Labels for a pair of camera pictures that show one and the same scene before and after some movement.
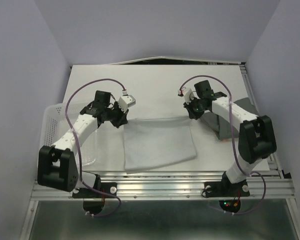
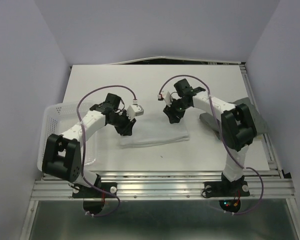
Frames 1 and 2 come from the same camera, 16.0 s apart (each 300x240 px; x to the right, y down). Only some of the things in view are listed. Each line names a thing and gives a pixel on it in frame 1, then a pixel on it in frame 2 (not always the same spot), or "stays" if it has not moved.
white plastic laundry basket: [57, 119] stays
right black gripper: [191, 113] → [169, 112]
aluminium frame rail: [176, 186] stays
